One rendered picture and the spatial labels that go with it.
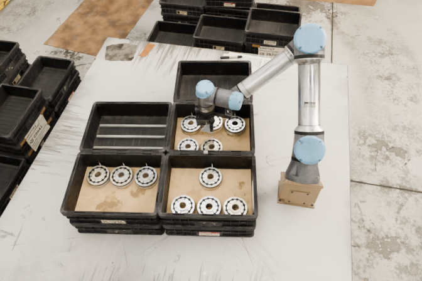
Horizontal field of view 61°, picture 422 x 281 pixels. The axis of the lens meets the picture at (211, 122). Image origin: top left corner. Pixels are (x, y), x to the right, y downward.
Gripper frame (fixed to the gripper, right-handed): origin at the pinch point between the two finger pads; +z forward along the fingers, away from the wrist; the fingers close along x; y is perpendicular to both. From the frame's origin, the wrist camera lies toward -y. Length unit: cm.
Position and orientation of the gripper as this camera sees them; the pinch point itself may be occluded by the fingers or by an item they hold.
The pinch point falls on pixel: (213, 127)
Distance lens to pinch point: 175.5
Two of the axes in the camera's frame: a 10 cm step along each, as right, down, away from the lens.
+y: -10.0, 0.1, 0.4
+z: 0.4, 4.8, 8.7
